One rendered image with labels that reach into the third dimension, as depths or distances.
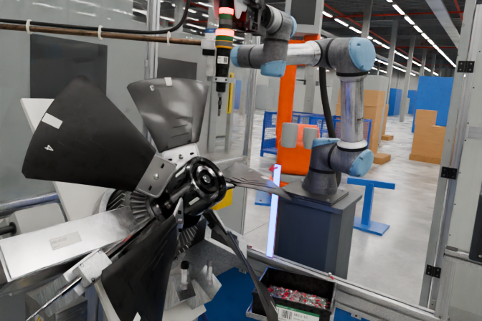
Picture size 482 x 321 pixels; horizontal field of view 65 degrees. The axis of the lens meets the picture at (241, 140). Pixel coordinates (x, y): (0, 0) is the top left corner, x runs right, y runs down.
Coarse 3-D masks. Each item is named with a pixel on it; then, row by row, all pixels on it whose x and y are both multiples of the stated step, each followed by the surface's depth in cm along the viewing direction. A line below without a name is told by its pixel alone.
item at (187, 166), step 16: (192, 160) 86; (208, 160) 90; (192, 176) 84; (176, 192) 84; (192, 192) 82; (208, 192) 85; (224, 192) 88; (160, 208) 86; (192, 208) 84; (208, 208) 86; (192, 224) 91
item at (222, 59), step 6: (222, 48) 91; (228, 48) 92; (216, 54) 93; (222, 54) 91; (228, 54) 92; (216, 60) 93; (222, 60) 92; (228, 60) 92; (216, 66) 93; (222, 66) 92; (228, 66) 93; (216, 72) 93; (222, 72) 92; (228, 72) 94; (216, 84) 94; (222, 84) 93; (216, 90) 94; (222, 90) 93
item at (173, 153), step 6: (192, 144) 96; (168, 150) 95; (174, 150) 95; (180, 150) 95; (186, 150) 95; (192, 150) 95; (198, 150) 95; (168, 156) 95; (174, 156) 95; (186, 156) 94; (192, 156) 94; (174, 162) 94; (180, 162) 94
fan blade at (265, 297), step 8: (232, 240) 85; (232, 248) 93; (240, 256) 84; (248, 264) 85; (256, 280) 84; (256, 288) 80; (264, 288) 92; (264, 296) 83; (264, 304) 80; (272, 312) 83; (272, 320) 80
